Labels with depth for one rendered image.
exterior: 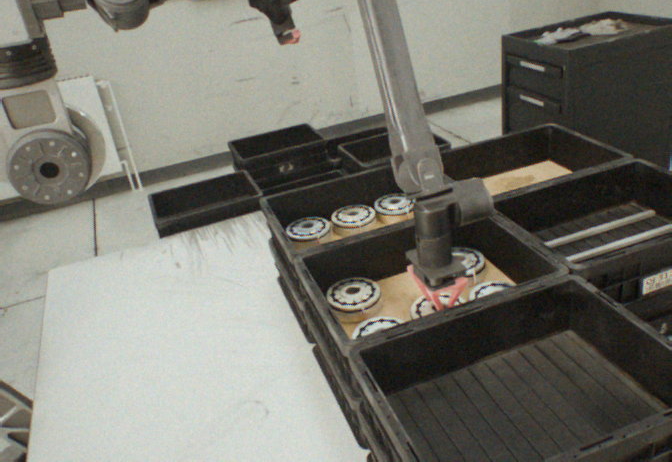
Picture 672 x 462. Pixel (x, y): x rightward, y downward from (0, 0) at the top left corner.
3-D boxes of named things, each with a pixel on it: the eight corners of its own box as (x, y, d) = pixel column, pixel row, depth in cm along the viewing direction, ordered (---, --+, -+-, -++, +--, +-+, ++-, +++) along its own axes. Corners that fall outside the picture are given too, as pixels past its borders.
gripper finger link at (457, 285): (449, 296, 109) (446, 251, 105) (470, 317, 103) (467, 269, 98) (415, 307, 107) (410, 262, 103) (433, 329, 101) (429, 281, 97)
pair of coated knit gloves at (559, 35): (546, 48, 257) (546, 40, 255) (519, 42, 272) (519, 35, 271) (594, 36, 264) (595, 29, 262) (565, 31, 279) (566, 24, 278)
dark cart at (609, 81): (560, 250, 276) (568, 50, 236) (501, 212, 314) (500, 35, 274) (664, 214, 293) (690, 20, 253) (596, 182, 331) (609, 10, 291)
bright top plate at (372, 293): (335, 317, 108) (335, 314, 108) (320, 288, 117) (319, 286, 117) (388, 301, 111) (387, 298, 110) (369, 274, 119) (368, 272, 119)
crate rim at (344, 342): (346, 361, 90) (344, 348, 89) (293, 267, 116) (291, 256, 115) (573, 284, 100) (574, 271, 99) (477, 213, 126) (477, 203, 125)
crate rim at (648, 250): (573, 284, 100) (574, 271, 99) (477, 213, 126) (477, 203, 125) (763, 220, 110) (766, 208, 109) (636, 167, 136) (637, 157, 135)
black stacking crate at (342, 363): (355, 408, 95) (345, 350, 89) (302, 308, 120) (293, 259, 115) (569, 330, 105) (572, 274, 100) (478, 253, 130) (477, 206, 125)
